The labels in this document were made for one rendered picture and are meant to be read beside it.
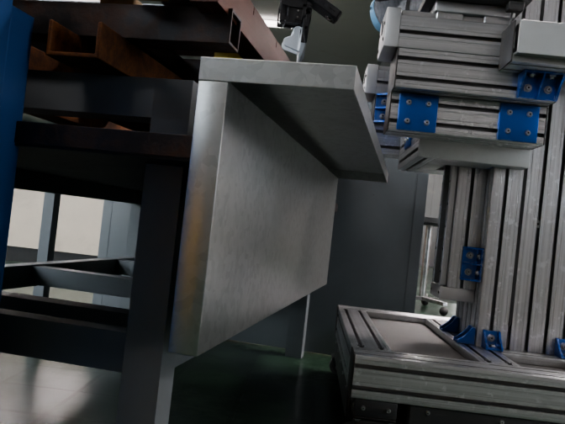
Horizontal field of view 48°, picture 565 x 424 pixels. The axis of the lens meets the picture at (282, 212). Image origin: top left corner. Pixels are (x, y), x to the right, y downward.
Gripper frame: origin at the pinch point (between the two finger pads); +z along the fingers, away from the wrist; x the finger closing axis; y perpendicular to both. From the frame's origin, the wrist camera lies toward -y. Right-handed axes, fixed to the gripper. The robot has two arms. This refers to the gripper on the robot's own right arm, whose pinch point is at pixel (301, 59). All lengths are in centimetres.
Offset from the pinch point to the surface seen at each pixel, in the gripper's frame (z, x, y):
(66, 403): 91, 8, 48
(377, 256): 51, -71, -46
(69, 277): 64, -16, 55
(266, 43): 11, 50, 12
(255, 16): 10, 59, 15
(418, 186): 23, -67, -57
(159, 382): 68, 68, 24
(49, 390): 91, -2, 54
